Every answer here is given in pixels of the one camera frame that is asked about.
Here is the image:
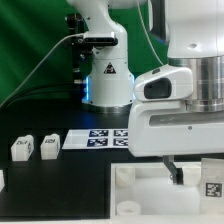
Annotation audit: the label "white square tabletop part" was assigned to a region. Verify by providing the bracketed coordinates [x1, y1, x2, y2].
[110, 162, 224, 224]

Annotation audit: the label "white cable right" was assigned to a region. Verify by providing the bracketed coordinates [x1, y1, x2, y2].
[136, 0, 166, 67]

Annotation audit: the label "grey camera cable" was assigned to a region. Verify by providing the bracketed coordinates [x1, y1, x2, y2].
[0, 33, 84, 108]

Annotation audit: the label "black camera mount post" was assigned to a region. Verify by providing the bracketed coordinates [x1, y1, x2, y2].
[65, 13, 92, 85]

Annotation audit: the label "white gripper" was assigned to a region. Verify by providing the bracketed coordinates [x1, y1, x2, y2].
[128, 100, 224, 184]

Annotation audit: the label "white block left edge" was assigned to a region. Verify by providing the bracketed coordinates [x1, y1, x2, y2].
[0, 170, 5, 193]

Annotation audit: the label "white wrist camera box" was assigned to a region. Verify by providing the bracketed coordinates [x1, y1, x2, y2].
[134, 65, 193, 102]

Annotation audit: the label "black cables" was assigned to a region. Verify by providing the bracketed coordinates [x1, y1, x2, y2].
[0, 83, 76, 109]

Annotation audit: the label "white sheet with markers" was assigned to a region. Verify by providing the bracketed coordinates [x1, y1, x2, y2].
[62, 129, 128, 150]

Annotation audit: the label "black camera on mount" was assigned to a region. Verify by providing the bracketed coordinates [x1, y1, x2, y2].
[77, 31, 118, 46]

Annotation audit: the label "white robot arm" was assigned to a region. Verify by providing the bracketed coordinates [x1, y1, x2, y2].
[67, 0, 224, 160]

